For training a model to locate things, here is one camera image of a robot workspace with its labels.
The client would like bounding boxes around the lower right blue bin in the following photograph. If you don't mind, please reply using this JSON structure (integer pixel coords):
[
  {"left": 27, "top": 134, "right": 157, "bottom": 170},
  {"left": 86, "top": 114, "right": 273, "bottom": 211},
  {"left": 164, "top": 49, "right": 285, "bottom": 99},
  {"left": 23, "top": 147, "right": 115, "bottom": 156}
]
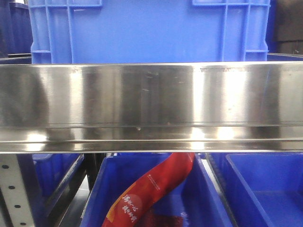
[{"left": 210, "top": 153, "right": 303, "bottom": 227}]

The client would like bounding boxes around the lower left blue bin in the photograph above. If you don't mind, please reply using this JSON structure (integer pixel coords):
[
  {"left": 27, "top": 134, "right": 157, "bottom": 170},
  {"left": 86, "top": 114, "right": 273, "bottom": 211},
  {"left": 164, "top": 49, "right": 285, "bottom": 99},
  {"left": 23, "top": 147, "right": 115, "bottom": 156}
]
[{"left": 17, "top": 153, "right": 84, "bottom": 226}]

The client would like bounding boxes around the red snack bag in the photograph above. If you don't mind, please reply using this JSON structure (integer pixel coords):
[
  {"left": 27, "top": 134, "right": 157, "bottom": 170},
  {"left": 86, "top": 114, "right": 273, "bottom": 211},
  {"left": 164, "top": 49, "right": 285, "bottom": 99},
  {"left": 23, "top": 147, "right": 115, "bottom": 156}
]
[{"left": 102, "top": 152, "right": 195, "bottom": 227}]

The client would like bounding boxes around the large blue plastic bin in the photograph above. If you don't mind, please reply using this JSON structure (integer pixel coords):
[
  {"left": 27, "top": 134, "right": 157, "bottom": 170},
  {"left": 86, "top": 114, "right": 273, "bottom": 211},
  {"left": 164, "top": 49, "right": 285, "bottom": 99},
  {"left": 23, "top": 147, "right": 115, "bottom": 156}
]
[{"left": 28, "top": 0, "right": 270, "bottom": 64}]

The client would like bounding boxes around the stainless steel shelf rail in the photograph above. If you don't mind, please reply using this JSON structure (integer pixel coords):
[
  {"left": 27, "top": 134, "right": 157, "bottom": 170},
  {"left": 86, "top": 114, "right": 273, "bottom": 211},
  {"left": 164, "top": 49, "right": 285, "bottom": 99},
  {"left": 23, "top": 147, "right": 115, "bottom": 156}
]
[{"left": 0, "top": 61, "right": 303, "bottom": 154}]

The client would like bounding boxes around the lower middle blue bin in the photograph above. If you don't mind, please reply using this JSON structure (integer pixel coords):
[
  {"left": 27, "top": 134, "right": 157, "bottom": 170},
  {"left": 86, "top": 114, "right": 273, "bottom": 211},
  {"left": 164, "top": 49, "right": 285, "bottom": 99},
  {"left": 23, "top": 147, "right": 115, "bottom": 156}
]
[{"left": 80, "top": 153, "right": 232, "bottom": 227}]

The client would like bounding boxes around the perforated white shelf post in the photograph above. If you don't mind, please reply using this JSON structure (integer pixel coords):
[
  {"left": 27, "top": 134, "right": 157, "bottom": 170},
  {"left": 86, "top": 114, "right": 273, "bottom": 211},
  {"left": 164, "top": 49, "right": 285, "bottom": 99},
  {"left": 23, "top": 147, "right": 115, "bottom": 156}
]
[{"left": 0, "top": 154, "right": 35, "bottom": 227}]

